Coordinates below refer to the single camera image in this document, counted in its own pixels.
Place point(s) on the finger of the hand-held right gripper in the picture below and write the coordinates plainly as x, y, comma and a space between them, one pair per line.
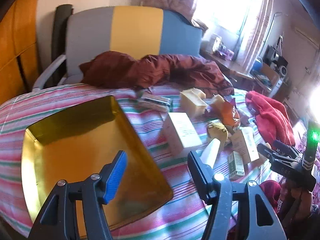
267, 151
287, 148

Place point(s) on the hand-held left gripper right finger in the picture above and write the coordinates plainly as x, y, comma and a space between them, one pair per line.
197, 170

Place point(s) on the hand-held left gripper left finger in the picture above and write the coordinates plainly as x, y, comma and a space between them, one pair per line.
116, 177

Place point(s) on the white tube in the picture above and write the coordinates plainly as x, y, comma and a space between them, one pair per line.
211, 151

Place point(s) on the small green white box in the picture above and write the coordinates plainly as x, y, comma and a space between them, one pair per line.
236, 166

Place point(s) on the large white box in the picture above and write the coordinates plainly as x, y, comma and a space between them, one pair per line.
182, 130

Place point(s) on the yellow sock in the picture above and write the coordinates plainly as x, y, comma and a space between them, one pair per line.
217, 131

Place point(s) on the gold metal tray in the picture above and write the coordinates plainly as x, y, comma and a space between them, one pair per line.
75, 155

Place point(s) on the orange snack bag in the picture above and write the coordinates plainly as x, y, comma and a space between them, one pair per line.
228, 115

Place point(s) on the large yellow foam sponge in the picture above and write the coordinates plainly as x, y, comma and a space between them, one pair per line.
192, 106

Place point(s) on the clear biscuit packet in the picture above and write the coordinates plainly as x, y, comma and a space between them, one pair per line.
155, 102

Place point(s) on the person's right hand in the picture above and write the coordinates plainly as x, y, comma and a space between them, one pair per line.
298, 200

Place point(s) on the red cloth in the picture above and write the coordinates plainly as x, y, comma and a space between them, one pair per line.
270, 117

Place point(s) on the blue bucket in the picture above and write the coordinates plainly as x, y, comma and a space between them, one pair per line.
257, 64

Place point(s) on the black radio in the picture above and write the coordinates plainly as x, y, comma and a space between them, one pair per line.
277, 61

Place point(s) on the wooden desk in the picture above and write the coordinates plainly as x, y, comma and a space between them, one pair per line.
235, 67

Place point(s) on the purple box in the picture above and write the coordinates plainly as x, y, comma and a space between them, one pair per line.
227, 54

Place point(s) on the maroon jacket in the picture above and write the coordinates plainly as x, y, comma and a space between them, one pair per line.
150, 70

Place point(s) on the white container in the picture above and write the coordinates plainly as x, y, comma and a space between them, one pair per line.
215, 42

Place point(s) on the pink striped curtain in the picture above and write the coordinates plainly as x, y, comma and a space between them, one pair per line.
252, 30

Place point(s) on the grey yellow blue chair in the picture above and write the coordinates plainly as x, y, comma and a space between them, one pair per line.
87, 42

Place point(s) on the bright window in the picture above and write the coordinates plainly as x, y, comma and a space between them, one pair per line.
225, 2

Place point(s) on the black rolled mat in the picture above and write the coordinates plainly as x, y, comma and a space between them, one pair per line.
61, 30

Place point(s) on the orange wooden wardrobe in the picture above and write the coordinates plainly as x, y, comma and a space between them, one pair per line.
17, 42

